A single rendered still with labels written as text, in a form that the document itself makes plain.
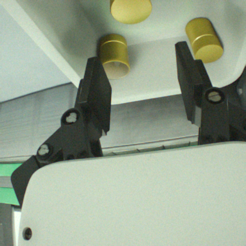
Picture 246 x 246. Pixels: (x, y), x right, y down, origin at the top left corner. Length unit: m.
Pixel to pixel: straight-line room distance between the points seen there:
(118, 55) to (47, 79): 0.18
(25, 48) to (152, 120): 0.21
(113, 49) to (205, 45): 0.10
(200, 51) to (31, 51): 0.23
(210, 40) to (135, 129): 0.15
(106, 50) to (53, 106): 0.17
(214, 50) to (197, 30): 0.03
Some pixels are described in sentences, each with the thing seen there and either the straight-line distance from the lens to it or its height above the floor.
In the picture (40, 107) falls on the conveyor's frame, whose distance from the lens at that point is 0.38.
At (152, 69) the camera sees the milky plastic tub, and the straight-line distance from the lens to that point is 0.24.
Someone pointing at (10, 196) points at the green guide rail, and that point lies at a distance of 0.41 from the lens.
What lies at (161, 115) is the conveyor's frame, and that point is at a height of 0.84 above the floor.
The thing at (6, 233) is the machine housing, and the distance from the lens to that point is 0.72.
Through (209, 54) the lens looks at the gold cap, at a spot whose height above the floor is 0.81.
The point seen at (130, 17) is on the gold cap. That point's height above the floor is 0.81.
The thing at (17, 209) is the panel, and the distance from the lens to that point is 0.62.
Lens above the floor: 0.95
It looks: 21 degrees down
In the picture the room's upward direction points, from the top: 177 degrees clockwise
